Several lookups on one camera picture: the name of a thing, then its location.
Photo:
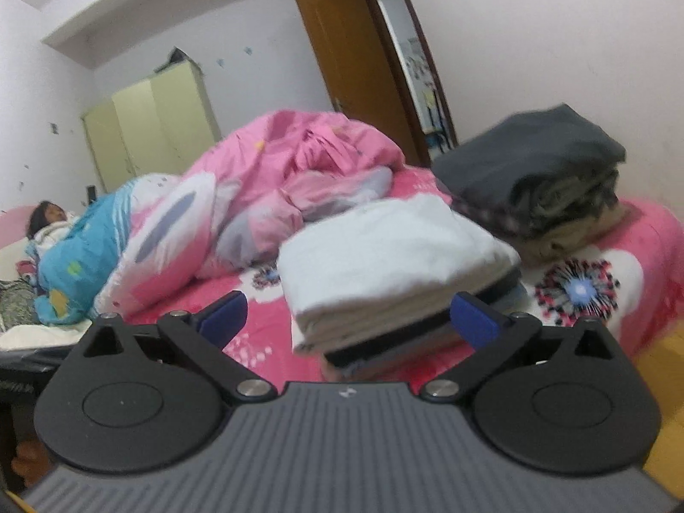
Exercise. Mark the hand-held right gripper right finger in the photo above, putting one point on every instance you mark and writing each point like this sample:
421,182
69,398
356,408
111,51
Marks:
473,318

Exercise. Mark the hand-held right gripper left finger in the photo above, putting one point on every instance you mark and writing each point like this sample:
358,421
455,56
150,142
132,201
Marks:
224,320

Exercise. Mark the white shirt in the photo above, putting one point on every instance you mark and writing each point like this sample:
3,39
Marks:
385,251

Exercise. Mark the cream fleece blanket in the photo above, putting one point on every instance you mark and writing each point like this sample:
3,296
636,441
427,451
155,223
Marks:
37,337

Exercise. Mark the pink floral blanket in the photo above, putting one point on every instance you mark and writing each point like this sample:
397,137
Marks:
267,342

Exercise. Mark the grey patterned pillow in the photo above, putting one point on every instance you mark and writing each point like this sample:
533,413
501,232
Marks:
13,304

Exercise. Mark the navy folded garment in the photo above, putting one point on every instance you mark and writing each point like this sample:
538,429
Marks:
406,344

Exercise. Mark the sleeping person in blue blanket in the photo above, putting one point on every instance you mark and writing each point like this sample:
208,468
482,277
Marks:
75,267

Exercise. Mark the cream folded garment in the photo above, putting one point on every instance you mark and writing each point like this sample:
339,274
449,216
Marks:
363,331

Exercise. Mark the khaki folded garment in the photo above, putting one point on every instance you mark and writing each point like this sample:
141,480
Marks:
572,230

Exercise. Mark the pink white printed duvet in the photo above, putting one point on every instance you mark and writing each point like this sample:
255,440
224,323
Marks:
294,171

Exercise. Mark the pale green wardrobe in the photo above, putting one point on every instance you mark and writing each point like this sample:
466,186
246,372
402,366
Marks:
149,128

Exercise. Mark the wooden door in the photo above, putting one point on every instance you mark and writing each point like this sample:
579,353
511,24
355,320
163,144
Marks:
352,75

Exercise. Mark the dark door frame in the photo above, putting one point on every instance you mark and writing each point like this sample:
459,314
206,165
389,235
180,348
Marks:
422,37

